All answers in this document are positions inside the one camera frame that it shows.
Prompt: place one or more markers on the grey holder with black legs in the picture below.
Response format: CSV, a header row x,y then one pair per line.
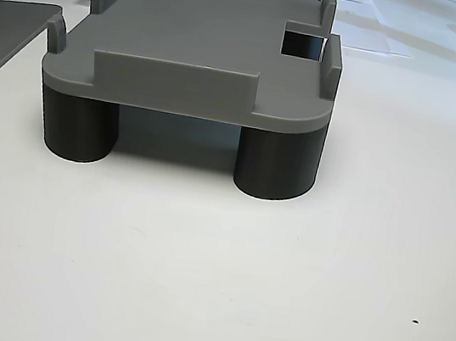
x,y
196,37

